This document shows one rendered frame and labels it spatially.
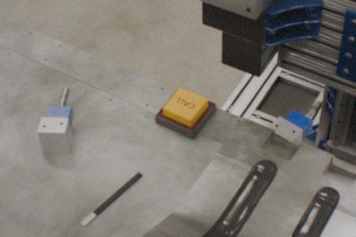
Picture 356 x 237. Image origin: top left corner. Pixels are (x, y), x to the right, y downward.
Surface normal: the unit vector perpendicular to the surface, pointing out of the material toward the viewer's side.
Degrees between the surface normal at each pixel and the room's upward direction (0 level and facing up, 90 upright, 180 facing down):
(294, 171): 0
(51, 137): 90
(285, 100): 0
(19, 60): 0
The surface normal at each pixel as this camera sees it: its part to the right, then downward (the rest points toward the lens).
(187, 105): -0.04, -0.68
